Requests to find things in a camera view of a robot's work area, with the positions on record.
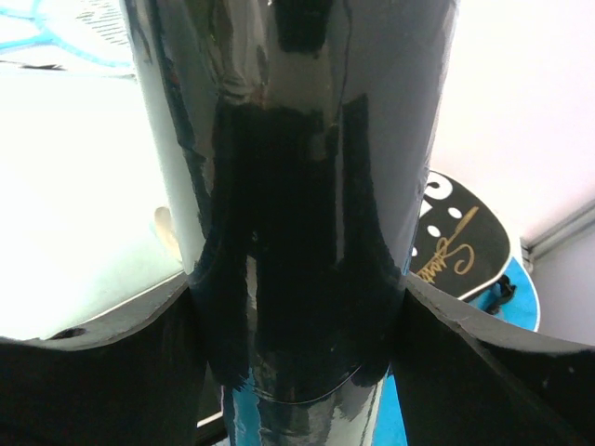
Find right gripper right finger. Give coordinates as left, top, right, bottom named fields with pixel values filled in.
left=392, top=275, right=594, bottom=445

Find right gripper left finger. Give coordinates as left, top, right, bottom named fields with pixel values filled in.
left=1, top=278, right=205, bottom=445

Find black shuttlecock tube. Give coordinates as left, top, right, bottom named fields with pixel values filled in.
left=118, top=0, right=461, bottom=446

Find white shuttlecock tube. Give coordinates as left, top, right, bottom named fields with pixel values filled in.
left=137, top=63, right=205, bottom=274

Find blue racket bag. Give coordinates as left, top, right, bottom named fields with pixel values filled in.
left=372, top=257, right=540, bottom=445

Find black sport racket bag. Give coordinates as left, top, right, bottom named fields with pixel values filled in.
left=409, top=170, right=511, bottom=302

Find blue racket right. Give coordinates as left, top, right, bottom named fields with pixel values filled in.
left=1, top=0, right=135, bottom=78

